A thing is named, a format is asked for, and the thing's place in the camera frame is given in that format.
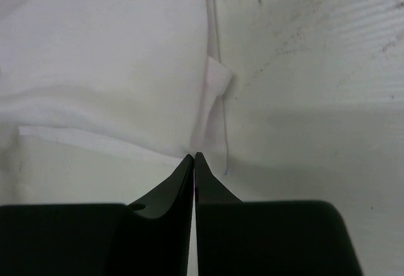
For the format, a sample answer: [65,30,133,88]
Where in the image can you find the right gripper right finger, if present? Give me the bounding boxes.
[194,153,362,275]

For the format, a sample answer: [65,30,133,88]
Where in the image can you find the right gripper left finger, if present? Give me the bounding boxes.
[1,155,193,275]

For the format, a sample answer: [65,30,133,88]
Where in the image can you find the white tank top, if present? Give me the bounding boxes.
[1,0,232,175]

